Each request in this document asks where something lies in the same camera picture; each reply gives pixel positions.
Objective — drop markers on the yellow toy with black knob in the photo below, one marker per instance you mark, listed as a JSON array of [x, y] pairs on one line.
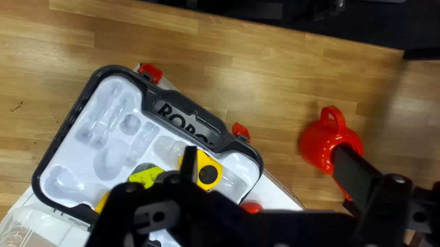
[[208, 173]]

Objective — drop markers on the red toy watering can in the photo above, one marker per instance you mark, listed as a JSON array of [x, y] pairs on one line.
[[320, 141]]

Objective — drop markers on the white Lean Robotics cardboard box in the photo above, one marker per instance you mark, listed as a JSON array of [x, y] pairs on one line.
[[275, 193]]

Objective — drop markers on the black and white toy case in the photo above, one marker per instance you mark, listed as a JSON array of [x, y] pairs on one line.
[[114, 151]]

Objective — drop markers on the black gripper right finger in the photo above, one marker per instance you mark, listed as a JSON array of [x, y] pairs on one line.
[[355, 175]]

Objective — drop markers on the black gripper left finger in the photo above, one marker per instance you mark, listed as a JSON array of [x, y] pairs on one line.
[[188, 164]]

